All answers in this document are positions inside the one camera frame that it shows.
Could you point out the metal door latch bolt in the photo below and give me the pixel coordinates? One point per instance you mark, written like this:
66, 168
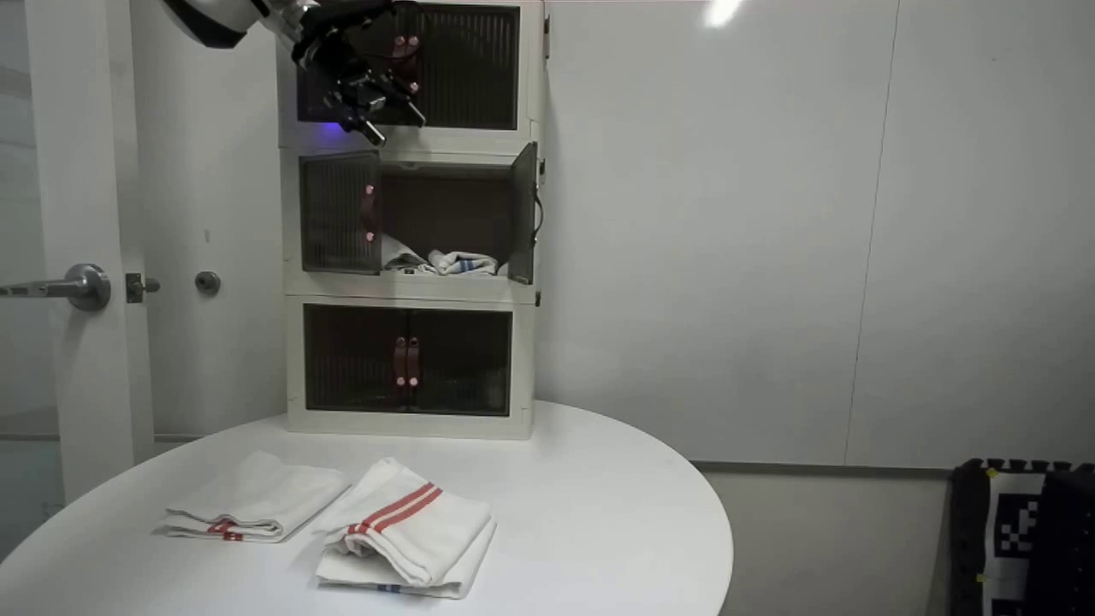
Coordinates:
141, 284

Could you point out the round silver door stop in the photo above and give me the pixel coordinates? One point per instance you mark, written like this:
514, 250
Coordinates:
205, 281

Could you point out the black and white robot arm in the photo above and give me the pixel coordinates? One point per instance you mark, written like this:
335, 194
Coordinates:
225, 19

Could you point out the folded white red-striped towel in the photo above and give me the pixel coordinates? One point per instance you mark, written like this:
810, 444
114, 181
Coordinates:
422, 536

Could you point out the black white patterned box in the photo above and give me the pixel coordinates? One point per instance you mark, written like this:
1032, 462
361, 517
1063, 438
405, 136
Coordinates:
1005, 524

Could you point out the white room door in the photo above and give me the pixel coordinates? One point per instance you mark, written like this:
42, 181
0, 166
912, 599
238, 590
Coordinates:
91, 137

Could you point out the flat folded white towel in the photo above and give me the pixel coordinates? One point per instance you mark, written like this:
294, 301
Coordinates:
261, 497

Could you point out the white stacked storage cabinet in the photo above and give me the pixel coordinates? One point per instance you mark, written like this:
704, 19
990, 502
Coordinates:
523, 376

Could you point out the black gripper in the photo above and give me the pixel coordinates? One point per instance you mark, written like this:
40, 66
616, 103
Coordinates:
352, 64

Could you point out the white towel with blue print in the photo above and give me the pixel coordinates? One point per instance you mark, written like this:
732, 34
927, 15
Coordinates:
455, 260

